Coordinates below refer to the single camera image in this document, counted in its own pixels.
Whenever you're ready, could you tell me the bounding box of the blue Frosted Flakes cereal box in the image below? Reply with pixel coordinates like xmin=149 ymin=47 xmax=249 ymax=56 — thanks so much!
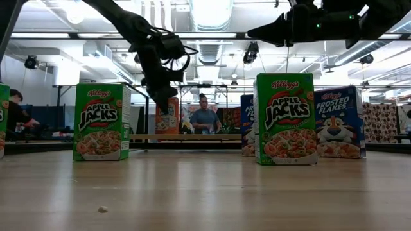
xmin=313 ymin=85 xmax=367 ymax=159
xmin=240 ymin=94 xmax=257 ymax=157

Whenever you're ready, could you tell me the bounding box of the large round ceiling duct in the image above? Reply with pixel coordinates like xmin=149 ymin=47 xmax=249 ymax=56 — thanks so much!
xmin=189 ymin=0 xmax=234 ymax=32

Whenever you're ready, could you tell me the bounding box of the green Apple Jacks cereal box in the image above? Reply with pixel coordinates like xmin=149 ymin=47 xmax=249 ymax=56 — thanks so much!
xmin=0 ymin=83 xmax=10 ymax=160
xmin=252 ymin=73 xmax=318 ymax=166
xmin=73 ymin=83 xmax=132 ymax=162

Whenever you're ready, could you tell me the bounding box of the person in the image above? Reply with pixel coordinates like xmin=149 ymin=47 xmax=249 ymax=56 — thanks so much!
xmin=6 ymin=89 xmax=41 ymax=142
xmin=189 ymin=92 xmax=223 ymax=135

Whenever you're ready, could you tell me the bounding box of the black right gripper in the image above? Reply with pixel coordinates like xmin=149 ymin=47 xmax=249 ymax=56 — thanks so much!
xmin=247 ymin=0 xmax=360 ymax=49

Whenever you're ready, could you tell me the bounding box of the light patterned fabric partition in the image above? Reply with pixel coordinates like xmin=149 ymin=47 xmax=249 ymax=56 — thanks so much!
xmin=362 ymin=102 xmax=399 ymax=144

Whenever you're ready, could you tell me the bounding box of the dark patterned fabric partition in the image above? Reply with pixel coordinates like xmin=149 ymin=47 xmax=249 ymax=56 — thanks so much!
xmin=218 ymin=107 xmax=242 ymax=135

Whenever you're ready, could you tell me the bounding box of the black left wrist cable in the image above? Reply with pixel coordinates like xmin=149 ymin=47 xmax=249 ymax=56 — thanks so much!
xmin=149 ymin=26 xmax=199 ymax=74

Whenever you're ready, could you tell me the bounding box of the orange Mini Wheats cereal box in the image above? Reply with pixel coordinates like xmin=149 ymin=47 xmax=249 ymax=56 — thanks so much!
xmin=155 ymin=96 xmax=180 ymax=135

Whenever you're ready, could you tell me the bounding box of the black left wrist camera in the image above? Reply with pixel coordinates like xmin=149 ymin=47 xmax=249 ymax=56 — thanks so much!
xmin=159 ymin=33 xmax=187 ymax=61

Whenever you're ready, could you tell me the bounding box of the wooden shelf with black frame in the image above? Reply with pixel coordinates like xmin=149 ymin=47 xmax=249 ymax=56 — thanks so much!
xmin=123 ymin=81 xmax=254 ymax=152

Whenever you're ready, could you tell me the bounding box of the blue partition screen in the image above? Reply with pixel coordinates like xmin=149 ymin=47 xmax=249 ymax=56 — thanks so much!
xmin=28 ymin=104 xmax=75 ymax=135

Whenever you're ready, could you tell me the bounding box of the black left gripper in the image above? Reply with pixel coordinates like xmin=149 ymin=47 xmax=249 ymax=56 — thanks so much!
xmin=137 ymin=40 xmax=186 ymax=114

